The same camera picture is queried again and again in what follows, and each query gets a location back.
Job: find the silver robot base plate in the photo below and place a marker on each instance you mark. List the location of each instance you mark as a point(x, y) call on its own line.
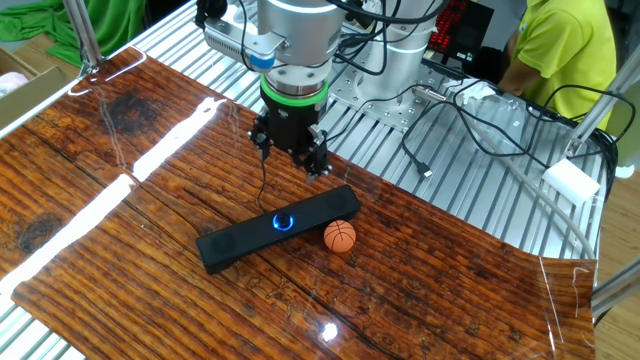
point(350, 89)

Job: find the wood grain table mat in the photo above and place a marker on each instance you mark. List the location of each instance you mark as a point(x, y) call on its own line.
point(425, 280)

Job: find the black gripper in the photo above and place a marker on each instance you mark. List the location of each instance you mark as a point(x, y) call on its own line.
point(292, 125)

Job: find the pink soft item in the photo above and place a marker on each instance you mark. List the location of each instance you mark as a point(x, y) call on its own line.
point(11, 82)

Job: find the person in yellow shirt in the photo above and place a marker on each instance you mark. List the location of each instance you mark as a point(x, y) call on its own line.
point(565, 50)

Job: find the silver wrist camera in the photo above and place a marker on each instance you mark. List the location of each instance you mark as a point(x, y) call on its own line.
point(235, 40)

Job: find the aluminium frame post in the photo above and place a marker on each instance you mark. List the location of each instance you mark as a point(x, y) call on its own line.
point(82, 30)
point(617, 289)
point(602, 105)

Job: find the white power adapter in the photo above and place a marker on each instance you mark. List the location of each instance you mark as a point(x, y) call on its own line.
point(570, 181)

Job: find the black speaker bar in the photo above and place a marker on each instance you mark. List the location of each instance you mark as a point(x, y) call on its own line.
point(240, 241)

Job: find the green cloth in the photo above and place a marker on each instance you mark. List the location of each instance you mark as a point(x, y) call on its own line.
point(125, 20)

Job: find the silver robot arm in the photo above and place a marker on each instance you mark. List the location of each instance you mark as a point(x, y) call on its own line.
point(300, 25)

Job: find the small orange basketball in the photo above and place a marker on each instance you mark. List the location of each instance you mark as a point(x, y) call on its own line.
point(340, 236)

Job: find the clear plastic wrapper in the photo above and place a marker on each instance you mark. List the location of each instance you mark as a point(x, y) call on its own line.
point(480, 92)

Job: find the cardboard box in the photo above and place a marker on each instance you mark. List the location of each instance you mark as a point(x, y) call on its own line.
point(35, 95)

